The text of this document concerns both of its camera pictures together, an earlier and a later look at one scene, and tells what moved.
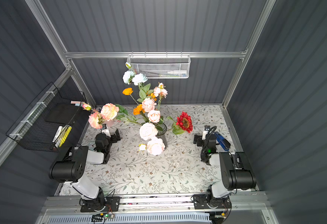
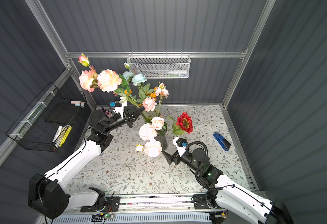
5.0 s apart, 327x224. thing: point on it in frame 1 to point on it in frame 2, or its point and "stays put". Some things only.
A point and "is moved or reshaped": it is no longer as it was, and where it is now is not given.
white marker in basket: x=57 y=133 stays put
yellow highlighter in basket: x=65 y=136 stays put
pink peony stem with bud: x=109 y=113 is moved or reshaped
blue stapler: x=225 y=144 stays put
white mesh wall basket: x=161 y=66 stays put
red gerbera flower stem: x=183 y=123 stays put
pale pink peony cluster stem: x=154 y=145 stays put
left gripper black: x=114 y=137 to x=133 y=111
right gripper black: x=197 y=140 to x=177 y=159
